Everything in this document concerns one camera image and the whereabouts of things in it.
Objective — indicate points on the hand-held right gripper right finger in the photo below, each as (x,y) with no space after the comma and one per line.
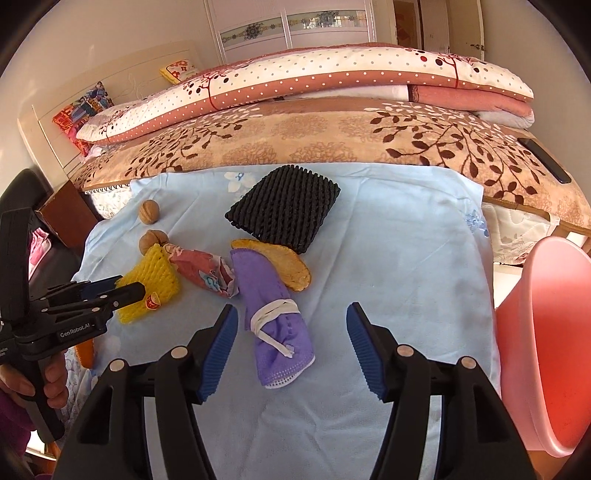
(364,350)

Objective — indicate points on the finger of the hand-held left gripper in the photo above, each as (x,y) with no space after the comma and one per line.
(99,287)
(124,295)

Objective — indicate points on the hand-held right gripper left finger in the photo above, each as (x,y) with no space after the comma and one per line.
(219,355)

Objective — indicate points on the yellow foam net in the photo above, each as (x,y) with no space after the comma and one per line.
(147,281)

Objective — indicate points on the small red white cap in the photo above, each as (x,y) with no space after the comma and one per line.
(153,301)

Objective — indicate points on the purple knitted sock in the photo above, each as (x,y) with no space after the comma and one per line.
(272,314)

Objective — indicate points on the pink floral wrapper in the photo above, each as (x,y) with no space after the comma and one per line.
(203,272)

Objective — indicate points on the black foam net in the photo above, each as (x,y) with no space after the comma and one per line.
(284,207)

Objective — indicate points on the pink plastic bucket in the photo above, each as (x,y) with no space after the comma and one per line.
(554,346)

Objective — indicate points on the person's left forearm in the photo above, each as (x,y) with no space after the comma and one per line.
(11,424)

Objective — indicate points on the person's left hand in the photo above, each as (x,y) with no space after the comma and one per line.
(53,383)

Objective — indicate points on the walnut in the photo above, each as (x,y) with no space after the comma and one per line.
(149,212)
(150,240)

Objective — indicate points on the orange plastic piece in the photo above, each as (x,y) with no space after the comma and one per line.
(85,353)

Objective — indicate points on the pink dotted cloth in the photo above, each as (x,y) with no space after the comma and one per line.
(37,249)

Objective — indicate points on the brown wooden nightstand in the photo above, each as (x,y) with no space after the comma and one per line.
(64,212)

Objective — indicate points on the light blue floral cloth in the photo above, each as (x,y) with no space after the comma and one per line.
(392,254)

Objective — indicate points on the dark seat back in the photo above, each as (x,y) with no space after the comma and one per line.
(27,184)

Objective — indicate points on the colourful printed cushion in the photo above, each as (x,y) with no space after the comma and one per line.
(85,110)

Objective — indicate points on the brown leaf-print blanket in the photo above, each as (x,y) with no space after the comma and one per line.
(323,134)

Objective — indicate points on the white bed headboard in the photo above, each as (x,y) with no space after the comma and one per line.
(138,69)

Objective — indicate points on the yellow floral cushion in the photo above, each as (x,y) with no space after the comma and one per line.
(180,69)

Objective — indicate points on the black smartphone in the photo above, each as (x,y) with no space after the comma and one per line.
(547,159)

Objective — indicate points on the pink folded blanket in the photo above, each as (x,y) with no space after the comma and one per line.
(461,99)

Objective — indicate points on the dotted tree-print folded quilt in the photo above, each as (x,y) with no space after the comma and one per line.
(323,74)

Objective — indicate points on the white sliding-door wardrobe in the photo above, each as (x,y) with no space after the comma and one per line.
(295,32)

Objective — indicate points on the cream room door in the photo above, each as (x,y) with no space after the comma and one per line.
(461,23)

